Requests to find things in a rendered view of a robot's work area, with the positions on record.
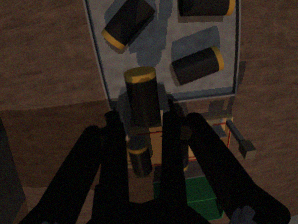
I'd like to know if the green open box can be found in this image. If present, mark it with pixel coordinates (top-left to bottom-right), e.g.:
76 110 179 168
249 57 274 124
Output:
153 175 224 221

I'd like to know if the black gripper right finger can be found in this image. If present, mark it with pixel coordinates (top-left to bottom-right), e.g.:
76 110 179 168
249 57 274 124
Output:
157 82 291 224

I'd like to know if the black battery with yellow top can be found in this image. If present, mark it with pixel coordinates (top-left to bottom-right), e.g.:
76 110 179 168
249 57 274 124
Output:
101 0 156 50
124 66 161 127
127 138 152 177
181 140 188 171
178 0 235 17
171 45 224 86

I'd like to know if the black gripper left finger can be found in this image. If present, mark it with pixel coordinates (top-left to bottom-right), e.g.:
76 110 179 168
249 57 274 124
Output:
18 87 131 224

